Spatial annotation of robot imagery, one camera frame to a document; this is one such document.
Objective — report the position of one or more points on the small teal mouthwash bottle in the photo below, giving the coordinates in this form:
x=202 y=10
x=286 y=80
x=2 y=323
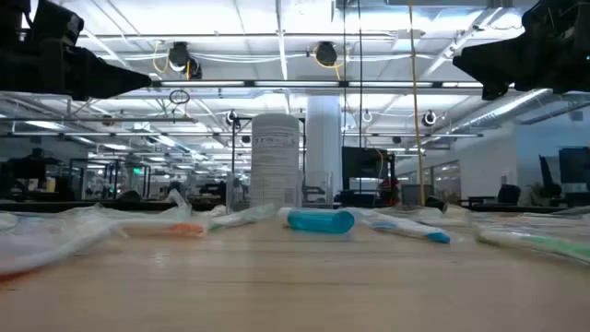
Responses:
x=320 y=221

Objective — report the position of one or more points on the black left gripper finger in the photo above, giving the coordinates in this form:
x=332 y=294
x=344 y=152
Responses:
x=110 y=76
x=99 y=94

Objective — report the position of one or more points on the white round column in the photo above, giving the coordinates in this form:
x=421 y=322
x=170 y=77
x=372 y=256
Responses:
x=324 y=138

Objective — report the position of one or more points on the dark wall monitor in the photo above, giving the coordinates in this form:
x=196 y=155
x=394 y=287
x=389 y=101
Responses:
x=574 y=165

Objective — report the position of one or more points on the black monitor on stand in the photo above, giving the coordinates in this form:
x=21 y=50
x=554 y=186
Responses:
x=366 y=163

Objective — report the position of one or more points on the blue white toothbrush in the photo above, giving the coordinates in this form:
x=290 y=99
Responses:
x=405 y=227
x=41 y=220

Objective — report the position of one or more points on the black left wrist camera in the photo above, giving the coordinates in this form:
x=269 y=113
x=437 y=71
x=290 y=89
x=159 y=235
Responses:
x=57 y=23

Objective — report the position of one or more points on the green white toothbrush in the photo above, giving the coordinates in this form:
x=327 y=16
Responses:
x=244 y=216
x=544 y=244

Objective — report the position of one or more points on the black office chair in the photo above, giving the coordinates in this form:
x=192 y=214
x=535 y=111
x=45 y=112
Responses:
x=509 y=193

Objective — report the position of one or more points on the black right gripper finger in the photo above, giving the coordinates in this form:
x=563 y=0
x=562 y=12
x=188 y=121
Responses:
x=494 y=91
x=498 y=60

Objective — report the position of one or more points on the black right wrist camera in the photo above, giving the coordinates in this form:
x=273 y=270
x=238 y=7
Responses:
x=558 y=14

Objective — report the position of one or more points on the orange white toothbrush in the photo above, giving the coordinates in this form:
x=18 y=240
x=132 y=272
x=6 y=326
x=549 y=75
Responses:
x=46 y=249
x=180 y=229

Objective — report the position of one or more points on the white cylindrical wipes canister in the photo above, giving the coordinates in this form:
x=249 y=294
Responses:
x=275 y=161

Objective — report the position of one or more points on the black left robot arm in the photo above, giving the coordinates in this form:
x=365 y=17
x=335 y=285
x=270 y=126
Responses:
x=11 y=16

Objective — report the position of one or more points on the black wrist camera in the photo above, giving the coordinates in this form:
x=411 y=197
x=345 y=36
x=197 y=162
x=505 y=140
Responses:
x=57 y=23
x=558 y=14

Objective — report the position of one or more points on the clear acrylic organizer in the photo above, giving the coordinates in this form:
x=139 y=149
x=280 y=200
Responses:
x=318 y=189

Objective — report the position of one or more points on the long ceiling light bar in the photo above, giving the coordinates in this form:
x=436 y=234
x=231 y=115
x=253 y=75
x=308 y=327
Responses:
x=295 y=84

